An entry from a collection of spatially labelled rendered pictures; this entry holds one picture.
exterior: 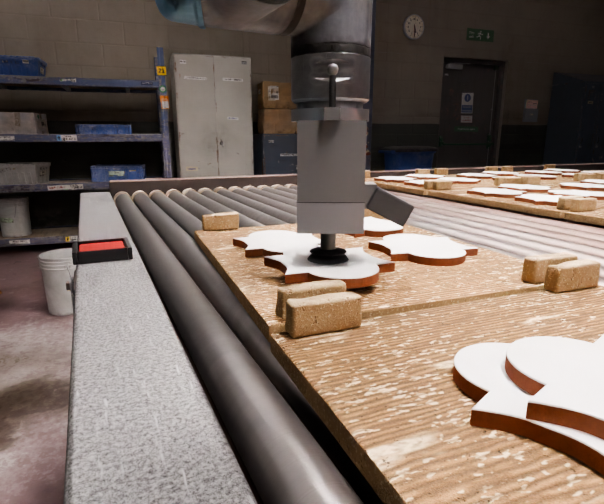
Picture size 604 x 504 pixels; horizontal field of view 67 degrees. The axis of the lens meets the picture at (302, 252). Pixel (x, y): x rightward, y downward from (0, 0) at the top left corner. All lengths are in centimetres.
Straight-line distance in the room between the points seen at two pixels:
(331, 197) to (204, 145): 469
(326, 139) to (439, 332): 19
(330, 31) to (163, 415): 33
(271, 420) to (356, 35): 32
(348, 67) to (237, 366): 27
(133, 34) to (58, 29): 72
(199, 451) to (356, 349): 13
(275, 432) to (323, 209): 22
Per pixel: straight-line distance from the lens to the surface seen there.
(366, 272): 44
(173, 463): 27
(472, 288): 49
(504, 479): 24
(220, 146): 514
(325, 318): 35
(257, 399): 31
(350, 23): 44
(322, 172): 43
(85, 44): 569
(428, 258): 56
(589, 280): 53
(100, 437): 31
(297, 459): 26
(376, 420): 26
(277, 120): 544
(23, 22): 578
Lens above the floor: 108
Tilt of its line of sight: 14 degrees down
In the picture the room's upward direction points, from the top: straight up
